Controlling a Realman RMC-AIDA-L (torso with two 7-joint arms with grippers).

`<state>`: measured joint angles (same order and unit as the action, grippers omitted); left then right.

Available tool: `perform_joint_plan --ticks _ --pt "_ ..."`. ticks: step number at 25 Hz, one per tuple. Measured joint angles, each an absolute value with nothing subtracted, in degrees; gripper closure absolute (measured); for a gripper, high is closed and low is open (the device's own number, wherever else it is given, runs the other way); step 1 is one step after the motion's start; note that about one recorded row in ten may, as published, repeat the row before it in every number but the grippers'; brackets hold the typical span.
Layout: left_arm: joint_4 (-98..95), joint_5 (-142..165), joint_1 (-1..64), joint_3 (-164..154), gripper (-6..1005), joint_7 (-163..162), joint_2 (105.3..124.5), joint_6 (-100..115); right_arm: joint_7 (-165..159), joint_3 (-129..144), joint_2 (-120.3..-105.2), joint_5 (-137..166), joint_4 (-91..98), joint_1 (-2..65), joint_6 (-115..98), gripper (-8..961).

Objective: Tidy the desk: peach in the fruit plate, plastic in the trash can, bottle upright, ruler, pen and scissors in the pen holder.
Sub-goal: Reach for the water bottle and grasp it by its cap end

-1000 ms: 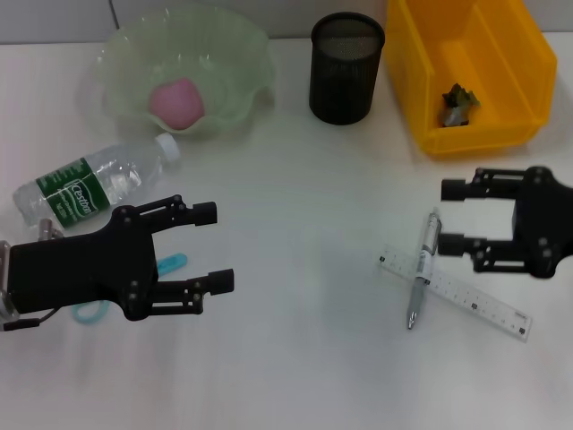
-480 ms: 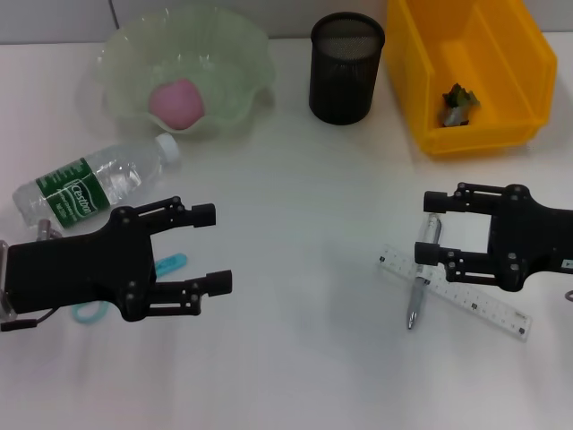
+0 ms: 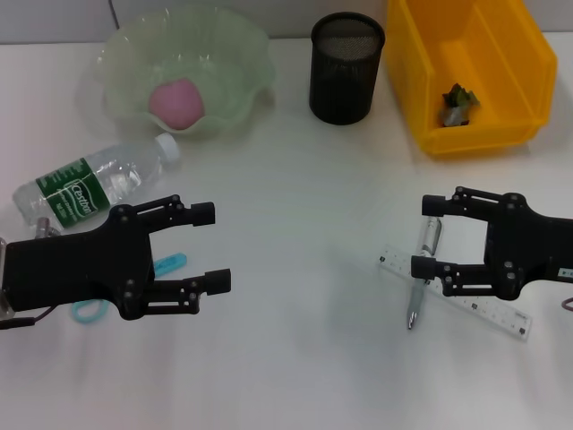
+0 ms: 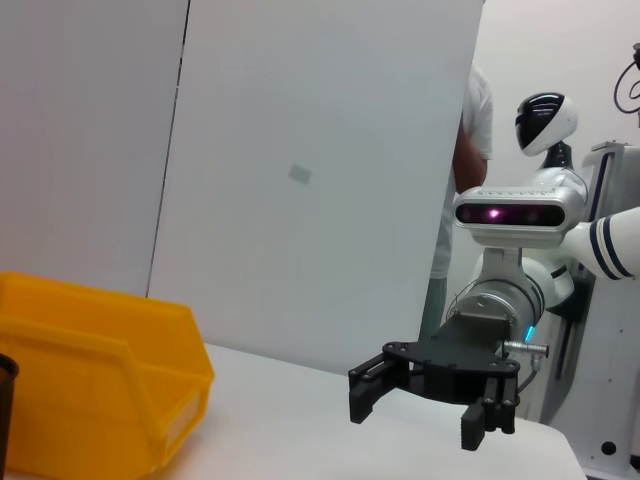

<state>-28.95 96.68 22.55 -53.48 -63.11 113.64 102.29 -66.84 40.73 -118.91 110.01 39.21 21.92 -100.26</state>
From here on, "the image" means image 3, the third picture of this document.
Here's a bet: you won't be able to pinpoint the pink peach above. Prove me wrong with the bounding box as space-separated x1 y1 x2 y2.
148 79 205 132

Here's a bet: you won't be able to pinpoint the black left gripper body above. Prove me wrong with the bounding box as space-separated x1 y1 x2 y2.
2 204 156 322

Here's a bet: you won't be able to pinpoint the transparent plastic ruler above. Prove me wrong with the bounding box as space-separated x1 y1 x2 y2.
375 245 534 342

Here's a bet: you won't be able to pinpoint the yellow plastic bin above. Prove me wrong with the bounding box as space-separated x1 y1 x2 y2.
385 0 560 158

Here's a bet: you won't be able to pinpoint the green glass fruit plate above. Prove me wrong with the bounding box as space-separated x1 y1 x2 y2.
80 6 277 142

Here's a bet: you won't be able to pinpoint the clear green-label water bottle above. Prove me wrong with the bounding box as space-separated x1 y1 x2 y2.
12 133 183 229

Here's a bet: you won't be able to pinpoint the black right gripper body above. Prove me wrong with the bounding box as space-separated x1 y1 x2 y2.
485 192 573 300

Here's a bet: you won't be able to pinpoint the blue teal scissors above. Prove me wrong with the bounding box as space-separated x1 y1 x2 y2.
69 253 188 323

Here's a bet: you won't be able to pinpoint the silver pen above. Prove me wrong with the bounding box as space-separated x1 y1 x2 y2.
406 216 444 331

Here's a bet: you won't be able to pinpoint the black mesh pen holder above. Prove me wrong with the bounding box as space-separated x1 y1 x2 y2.
308 12 386 125

